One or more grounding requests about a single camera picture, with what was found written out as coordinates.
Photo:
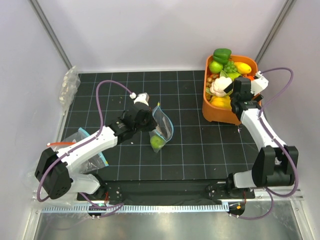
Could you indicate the slotted cable duct rail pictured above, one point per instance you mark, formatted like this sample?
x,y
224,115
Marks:
x,y
88,208

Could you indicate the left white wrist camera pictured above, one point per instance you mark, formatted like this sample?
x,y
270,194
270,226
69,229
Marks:
x,y
140,98

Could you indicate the green grape bunch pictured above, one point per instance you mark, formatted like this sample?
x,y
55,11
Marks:
x,y
230,67

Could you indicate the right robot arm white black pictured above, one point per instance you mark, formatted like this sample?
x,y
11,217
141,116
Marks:
x,y
275,167

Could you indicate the yellow mango fruit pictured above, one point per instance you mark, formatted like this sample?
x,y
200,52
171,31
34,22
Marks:
x,y
242,68

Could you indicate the pile of clear zip bags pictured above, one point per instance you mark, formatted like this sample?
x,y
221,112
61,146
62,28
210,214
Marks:
x,y
31,183

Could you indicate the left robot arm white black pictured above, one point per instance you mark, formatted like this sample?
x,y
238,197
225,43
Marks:
x,y
58,171

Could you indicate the small orange pumpkin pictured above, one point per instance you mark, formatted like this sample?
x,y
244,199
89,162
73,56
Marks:
x,y
251,78

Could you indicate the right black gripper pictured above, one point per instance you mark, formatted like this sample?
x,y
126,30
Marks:
x,y
229,88

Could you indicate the black gridded mat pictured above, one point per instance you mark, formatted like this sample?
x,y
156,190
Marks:
x,y
199,149

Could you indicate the yellow star fruit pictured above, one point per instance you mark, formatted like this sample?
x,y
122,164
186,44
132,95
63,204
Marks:
x,y
221,102

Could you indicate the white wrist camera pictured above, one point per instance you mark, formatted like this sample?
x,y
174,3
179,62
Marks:
x,y
259,83
140,98

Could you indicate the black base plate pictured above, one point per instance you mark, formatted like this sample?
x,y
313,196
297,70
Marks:
x,y
178,190

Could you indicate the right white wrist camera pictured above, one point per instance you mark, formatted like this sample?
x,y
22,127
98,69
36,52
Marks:
x,y
259,83

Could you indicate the bag of white pieces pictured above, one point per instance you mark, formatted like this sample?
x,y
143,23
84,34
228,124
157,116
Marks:
x,y
69,87

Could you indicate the green lime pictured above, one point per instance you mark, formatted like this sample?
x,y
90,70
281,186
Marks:
x,y
157,142

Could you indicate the green bell pepper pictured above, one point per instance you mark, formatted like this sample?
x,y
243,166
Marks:
x,y
222,55

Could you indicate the orange plastic basket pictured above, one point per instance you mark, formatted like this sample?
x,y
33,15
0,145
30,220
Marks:
x,y
214,113

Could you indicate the spare zip bag blue zipper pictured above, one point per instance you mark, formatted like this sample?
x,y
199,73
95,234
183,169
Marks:
x,y
96,162

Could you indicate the clear zip bag blue zipper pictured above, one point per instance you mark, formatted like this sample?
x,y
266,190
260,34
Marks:
x,y
164,127

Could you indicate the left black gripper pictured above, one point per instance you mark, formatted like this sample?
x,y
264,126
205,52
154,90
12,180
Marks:
x,y
152,123

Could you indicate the white cauliflower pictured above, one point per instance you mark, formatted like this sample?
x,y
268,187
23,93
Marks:
x,y
219,85

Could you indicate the brown nut cluster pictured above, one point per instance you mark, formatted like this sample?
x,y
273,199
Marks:
x,y
211,79

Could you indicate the green apple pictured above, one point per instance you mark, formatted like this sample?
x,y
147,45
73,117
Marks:
x,y
215,67

